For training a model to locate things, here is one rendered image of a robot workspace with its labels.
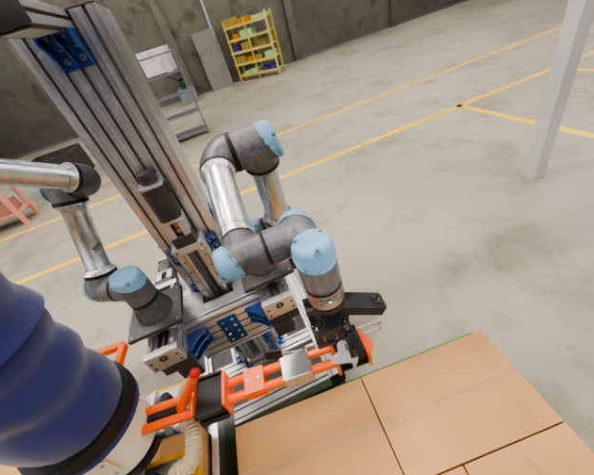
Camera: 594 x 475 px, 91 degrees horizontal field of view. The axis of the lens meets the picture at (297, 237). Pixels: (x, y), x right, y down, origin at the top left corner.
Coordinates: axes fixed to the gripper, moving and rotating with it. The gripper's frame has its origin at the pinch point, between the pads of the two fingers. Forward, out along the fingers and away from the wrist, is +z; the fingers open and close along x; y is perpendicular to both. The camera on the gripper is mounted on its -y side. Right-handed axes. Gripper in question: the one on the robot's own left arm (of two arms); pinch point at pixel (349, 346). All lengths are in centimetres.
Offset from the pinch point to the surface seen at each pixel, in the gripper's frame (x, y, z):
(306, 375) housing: 3.6, 12.0, -0.1
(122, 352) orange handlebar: -21, 64, -1
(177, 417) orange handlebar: 3.4, 43.5, -0.5
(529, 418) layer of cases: 10, -56, 68
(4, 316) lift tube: 2, 49, -42
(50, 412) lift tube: 8, 53, -25
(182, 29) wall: -1341, 147, -100
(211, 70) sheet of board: -1308, 97, 47
